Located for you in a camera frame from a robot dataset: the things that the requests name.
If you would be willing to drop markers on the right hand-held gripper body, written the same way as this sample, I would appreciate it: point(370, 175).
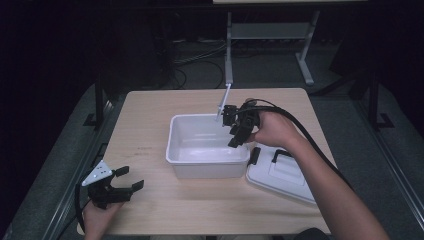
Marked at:
point(248, 118)

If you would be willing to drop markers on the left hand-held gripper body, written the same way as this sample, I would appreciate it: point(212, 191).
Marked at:
point(100, 194)

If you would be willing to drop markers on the white plastic storage box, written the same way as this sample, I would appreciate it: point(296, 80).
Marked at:
point(200, 166)

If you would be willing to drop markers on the person's left hand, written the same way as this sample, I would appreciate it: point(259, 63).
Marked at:
point(100, 222)

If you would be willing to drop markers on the person's right hand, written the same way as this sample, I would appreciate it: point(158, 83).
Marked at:
point(276, 130)

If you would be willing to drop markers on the black metal stand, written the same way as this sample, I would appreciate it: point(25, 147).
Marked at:
point(374, 100)
point(99, 100)

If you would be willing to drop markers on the person's dark clothing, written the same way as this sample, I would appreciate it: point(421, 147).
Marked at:
point(313, 234)

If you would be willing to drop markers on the grey metal rail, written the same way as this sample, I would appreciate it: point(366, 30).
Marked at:
point(393, 166)
point(63, 206)

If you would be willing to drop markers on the white metal desk frame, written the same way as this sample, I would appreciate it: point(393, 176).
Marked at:
point(266, 30)

